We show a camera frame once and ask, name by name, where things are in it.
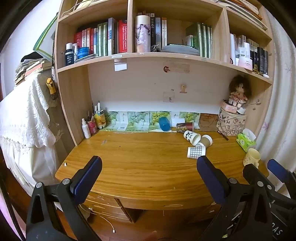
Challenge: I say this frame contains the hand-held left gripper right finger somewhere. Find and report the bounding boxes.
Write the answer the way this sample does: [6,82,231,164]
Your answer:
[196,156,274,241]

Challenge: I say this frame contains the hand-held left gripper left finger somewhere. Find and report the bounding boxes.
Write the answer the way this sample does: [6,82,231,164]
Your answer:
[26,156,102,241]

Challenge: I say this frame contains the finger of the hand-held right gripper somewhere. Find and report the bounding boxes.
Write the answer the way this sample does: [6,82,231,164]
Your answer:
[242,163,273,193]
[267,159,296,200]

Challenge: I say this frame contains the checked paper cup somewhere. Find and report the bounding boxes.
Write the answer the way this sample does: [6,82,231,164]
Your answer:
[187,146,206,160]

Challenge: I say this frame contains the dark red paper cup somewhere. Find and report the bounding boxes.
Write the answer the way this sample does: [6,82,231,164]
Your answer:
[176,122,195,132]

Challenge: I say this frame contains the brown paper cup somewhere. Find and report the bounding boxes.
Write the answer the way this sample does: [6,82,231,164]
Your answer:
[199,135,213,147]

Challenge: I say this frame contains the panda print paper cup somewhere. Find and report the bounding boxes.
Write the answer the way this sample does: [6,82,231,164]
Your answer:
[183,130,201,146]

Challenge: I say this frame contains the blue plastic cup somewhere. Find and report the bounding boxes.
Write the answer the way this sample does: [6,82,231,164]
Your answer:
[158,116,171,132]

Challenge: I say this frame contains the cream ceramic mug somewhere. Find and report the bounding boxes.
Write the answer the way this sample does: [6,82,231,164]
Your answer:
[242,148,261,169]

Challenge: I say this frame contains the wooden drawer unit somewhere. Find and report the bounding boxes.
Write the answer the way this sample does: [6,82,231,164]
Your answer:
[79,192,144,224]

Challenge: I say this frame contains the green tissue pack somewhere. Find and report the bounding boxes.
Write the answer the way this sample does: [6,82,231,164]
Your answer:
[236,128,257,153]

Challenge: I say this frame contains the white spray bottle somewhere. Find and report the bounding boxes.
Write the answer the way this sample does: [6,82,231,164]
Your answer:
[81,118,92,139]

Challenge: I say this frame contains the printed canvas bag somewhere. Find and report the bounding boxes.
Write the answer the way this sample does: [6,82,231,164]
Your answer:
[216,111,247,137]

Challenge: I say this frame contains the yellow print pen holder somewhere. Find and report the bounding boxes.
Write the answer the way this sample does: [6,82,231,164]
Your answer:
[94,111,107,129]

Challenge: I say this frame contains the brown kraft board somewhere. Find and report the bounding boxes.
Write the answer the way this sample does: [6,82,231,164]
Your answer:
[198,113,220,132]

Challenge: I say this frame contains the leaf print card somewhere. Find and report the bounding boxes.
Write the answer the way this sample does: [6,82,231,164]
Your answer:
[179,112,200,129]
[102,111,129,131]
[148,111,173,132]
[127,111,150,132]

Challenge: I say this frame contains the pink round box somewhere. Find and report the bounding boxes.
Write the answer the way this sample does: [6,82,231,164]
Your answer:
[221,100,238,114]

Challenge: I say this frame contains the white curtain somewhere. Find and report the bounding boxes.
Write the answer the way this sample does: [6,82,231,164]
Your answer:
[254,7,296,197]

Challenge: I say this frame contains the wooden bookshelf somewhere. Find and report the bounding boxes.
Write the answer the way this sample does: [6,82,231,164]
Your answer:
[53,0,275,149]

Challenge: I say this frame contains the brown haired rag doll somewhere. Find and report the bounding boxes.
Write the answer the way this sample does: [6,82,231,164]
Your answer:
[228,75,252,109]

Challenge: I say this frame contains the white lace cloth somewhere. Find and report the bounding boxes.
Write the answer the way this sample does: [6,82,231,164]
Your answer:
[0,73,64,195]

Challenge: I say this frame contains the yellow hanging toy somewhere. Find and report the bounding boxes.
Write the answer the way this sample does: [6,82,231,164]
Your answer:
[46,77,57,96]

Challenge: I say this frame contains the row of black boxes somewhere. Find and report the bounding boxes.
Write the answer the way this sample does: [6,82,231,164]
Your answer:
[249,46,269,75]

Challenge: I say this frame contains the pink and white box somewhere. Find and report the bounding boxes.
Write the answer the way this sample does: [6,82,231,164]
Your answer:
[238,54,253,70]

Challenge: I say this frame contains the white paper label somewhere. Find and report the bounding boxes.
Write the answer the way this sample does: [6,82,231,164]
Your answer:
[114,58,128,72]

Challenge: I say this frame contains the stack of old books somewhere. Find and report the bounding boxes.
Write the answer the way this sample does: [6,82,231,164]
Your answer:
[14,52,55,86]

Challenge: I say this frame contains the black bottle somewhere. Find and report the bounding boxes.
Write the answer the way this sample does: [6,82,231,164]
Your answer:
[65,43,74,66]

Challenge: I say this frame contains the blue jar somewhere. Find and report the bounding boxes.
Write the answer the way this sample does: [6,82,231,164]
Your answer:
[77,47,90,59]

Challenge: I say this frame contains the row of pale books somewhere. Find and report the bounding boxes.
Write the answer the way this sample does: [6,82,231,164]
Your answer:
[229,33,259,66]

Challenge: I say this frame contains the grey round cushion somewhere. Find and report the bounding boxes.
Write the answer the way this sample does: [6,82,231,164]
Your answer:
[161,45,200,56]

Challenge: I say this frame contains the row of red and green books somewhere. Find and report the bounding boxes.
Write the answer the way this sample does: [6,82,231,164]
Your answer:
[73,17,129,57]

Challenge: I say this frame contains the row of green hardcover books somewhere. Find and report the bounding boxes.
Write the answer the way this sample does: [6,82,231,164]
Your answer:
[186,22,213,58]

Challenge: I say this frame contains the green framed board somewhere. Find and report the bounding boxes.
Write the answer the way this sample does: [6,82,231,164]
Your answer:
[33,15,58,61]

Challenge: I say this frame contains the floral print tube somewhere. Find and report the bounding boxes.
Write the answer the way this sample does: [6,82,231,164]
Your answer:
[134,14,151,53]

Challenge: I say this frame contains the row of dark books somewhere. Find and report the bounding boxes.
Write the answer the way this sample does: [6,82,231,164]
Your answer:
[136,11,168,52]

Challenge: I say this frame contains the stack of flat books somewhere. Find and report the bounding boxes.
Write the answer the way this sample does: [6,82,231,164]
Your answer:
[215,0,269,28]

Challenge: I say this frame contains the white cable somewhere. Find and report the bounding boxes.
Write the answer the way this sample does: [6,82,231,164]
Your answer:
[88,207,116,233]

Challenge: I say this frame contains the clear wall hook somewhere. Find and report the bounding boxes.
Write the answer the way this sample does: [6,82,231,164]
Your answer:
[163,91,175,103]

